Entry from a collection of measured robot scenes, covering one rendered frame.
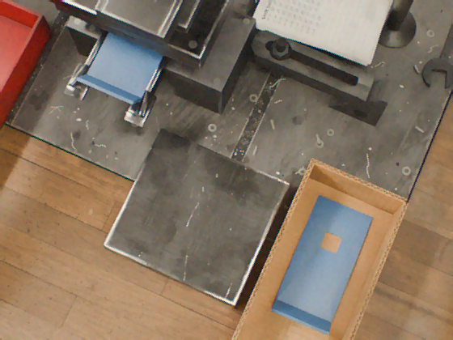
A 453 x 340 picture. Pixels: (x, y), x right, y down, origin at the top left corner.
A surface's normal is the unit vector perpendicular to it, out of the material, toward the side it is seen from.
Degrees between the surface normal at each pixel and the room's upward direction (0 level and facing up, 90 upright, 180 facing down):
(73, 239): 0
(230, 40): 0
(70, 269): 0
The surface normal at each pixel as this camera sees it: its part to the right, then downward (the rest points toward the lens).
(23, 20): -0.41, 0.88
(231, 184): 0.00, -0.25
